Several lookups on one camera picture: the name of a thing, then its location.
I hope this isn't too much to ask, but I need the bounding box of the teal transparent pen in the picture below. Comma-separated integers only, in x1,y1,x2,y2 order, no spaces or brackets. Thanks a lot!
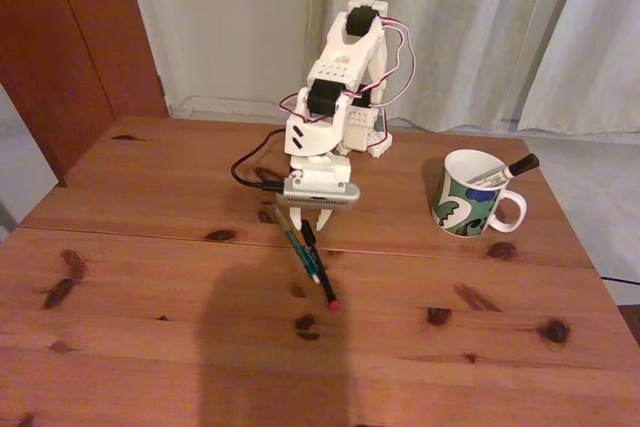
271,204,322,285

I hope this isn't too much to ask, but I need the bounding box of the black pen with red end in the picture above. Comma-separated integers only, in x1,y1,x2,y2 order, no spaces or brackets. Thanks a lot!
297,219,340,311

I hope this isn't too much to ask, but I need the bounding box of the white green blue patterned mug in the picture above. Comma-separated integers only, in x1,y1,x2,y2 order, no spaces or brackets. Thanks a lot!
431,149,528,238

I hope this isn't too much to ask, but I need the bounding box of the white marker with black cap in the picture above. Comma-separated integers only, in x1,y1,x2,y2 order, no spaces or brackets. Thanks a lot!
464,153,541,188

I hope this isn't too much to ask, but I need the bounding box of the white curtain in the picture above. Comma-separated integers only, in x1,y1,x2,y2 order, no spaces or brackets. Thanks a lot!
302,0,589,133
514,0,640,136

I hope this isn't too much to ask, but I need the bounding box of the brown wooden door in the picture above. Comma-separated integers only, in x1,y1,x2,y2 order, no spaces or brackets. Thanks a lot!
0,0,169,188

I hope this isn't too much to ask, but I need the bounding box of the silver gripper camera box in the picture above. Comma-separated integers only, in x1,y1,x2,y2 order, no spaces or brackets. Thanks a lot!
277,177,362,211

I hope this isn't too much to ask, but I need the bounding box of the black camera cable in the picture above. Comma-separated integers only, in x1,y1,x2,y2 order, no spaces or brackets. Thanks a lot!
230,129,287,193

